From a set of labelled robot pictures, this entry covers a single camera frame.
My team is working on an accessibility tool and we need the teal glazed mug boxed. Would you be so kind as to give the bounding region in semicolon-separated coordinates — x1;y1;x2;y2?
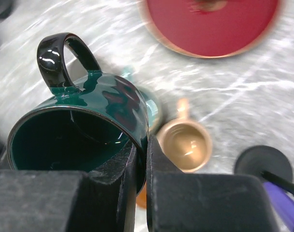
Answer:
135;84;163;135

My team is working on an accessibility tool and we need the beige ceramic mug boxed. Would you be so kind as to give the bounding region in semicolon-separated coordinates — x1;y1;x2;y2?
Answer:
157;98;213;173

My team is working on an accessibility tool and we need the red round tray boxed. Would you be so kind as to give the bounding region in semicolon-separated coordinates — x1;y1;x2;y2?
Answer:
138;0;285;58

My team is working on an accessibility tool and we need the black stand of purple microphone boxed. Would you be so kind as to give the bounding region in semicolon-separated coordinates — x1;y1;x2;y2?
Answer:
234;145;294;196

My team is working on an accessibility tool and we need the dark green mug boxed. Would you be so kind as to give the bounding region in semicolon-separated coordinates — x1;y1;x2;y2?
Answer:
7;32;148;191

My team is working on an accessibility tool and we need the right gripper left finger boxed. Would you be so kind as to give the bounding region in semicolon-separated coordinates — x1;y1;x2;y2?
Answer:
0;142;137;232

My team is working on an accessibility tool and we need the purple toy microphone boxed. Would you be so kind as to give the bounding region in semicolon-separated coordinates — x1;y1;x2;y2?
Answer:
263;182;294;232

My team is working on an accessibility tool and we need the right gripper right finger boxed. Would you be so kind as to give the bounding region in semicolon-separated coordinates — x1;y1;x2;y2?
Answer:
146;135;279;232

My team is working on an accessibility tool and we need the wooden coaster two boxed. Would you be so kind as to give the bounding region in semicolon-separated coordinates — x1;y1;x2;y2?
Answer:
136;185;147;209

